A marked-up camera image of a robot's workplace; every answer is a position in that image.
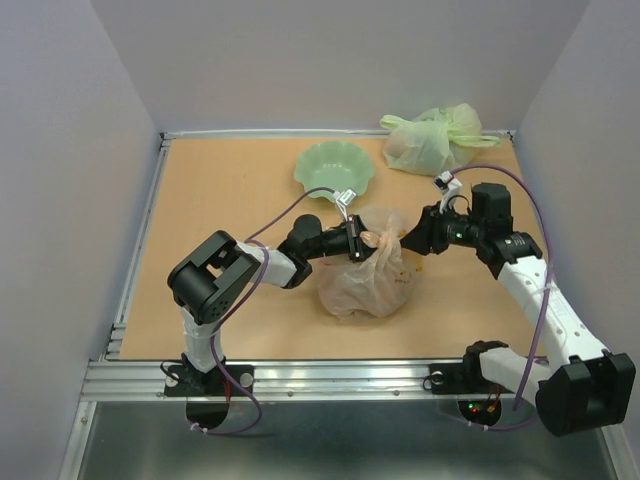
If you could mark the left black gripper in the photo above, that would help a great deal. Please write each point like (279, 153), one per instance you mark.
(353, 229)

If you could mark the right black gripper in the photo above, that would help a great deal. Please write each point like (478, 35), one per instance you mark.
(427, 234)

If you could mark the banana print plastic bag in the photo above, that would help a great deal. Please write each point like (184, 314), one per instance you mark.
(378, 286)

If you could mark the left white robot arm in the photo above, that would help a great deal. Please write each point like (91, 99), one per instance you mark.
(206, 285)

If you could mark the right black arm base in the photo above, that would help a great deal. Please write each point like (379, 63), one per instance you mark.
(487, 370)

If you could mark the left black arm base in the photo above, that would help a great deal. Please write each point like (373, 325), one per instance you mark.
(208, 396)

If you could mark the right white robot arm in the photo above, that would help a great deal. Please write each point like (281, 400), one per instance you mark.
(582, 385)

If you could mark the tied green plastic bag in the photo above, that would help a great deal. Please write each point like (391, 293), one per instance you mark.
(437, 140)

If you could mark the light green fruit plate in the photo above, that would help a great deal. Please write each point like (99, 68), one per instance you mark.
(337, 165)

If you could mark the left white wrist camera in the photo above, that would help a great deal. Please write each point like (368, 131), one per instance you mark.
(342, 201)

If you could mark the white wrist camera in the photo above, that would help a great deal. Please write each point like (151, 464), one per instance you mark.
(449, 188)
(342, 201)

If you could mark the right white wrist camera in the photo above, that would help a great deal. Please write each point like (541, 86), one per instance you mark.
(449, 188)

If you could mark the aluminium front rail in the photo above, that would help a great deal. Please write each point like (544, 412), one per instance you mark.
(273, 381)

